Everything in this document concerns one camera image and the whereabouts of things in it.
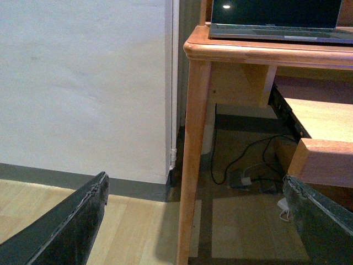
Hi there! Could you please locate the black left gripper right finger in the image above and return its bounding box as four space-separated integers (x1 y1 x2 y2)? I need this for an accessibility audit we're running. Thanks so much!
283 175 352 264

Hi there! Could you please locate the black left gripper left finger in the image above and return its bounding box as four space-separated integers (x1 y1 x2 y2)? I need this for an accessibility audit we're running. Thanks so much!
1 172 109 264

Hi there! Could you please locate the wooden pull-out keyboard tray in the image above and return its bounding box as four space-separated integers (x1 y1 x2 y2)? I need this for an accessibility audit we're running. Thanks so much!
275 79 353 189

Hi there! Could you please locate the white power adapter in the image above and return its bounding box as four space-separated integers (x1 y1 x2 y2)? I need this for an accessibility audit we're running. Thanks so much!
277 198 290 222

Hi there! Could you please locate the grey power strip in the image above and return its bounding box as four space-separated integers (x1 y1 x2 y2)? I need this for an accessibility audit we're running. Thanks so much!
226 162 279 194

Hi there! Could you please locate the wooden desk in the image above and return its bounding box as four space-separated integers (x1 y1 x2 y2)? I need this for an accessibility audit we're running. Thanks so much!
176 1 352 264

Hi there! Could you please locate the grey laptop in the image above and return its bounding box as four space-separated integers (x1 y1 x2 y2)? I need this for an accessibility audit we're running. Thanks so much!
208 0 352 45

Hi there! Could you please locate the black floor cable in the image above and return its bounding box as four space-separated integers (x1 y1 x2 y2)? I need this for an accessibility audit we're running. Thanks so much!
210 103 296 194

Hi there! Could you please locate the black left slide rail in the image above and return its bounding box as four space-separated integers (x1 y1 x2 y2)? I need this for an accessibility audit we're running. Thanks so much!
268 83 311 141

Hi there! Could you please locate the white wall conduit pipe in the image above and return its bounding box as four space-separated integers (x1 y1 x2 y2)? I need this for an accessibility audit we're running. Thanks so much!
169 1 180 171

